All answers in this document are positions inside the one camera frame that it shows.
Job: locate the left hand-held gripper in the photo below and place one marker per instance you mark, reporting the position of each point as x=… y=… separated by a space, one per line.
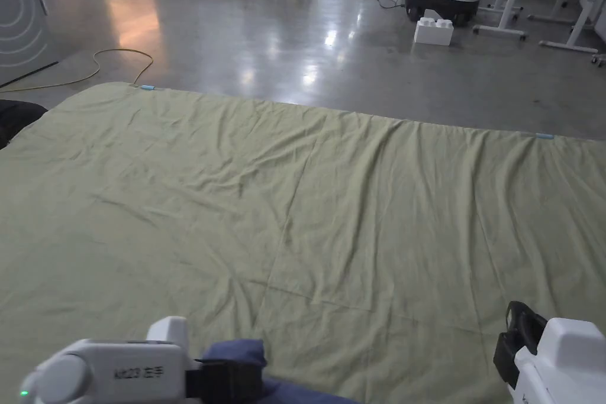
x=118 y=371

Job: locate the dark blue garment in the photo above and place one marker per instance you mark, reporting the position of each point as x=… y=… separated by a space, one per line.
x=293 y=392

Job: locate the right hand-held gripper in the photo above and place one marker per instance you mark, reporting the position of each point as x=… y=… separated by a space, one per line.
x=563 y=366

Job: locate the bed with pale green sheet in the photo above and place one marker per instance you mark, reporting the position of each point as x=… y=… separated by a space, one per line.
x=303 y=210

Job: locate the black bag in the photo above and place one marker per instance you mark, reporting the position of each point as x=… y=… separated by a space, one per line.
x=19 y=117

